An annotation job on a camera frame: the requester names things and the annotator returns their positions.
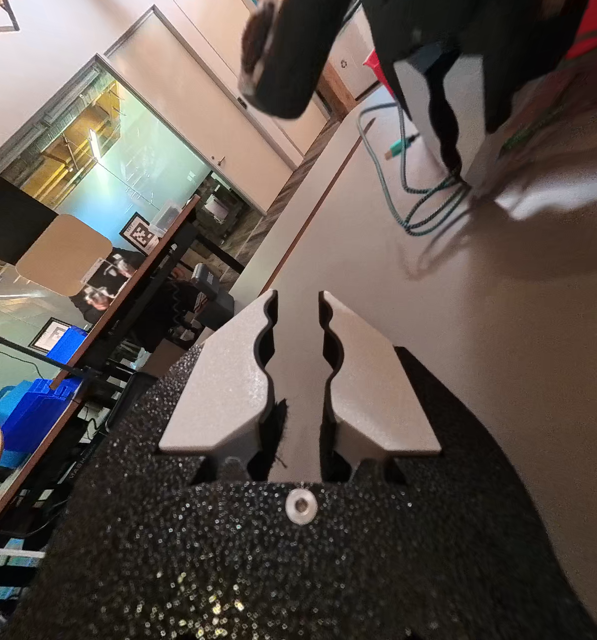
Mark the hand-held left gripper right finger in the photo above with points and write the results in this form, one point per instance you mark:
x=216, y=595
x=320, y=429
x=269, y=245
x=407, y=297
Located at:
x=378, y=400

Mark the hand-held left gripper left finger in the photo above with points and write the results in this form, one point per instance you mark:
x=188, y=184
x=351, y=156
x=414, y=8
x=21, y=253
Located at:
x=218, y=390

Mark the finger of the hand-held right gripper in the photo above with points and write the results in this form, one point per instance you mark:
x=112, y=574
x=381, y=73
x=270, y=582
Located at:
x=476, y=130
x=412, y=90

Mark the white waste cabinet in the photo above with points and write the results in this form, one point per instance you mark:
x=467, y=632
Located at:
x=351, y=60

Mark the long wooden desk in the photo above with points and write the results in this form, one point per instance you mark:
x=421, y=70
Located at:
x=128, y=285

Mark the small blue plastic bin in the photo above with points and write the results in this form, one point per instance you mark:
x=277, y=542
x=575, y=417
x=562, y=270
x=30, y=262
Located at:
x=66, y=345

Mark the printed tag sign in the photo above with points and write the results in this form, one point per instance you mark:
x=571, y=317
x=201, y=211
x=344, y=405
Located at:
x=139, y=232
x=48, y=336

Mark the clear plastic box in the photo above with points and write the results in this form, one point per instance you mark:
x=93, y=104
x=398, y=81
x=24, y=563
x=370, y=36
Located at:
x=167, y=215

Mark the large blue plastic bin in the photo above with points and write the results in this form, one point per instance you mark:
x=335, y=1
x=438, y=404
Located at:
x=33, y=415

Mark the white door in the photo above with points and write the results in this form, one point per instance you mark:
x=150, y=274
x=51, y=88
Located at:
x=203, y=100

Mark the glass partition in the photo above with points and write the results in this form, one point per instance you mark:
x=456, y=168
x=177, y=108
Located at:
x=143, y=150

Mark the black monitor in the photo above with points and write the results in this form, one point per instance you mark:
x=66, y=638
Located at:
x=8, y=220

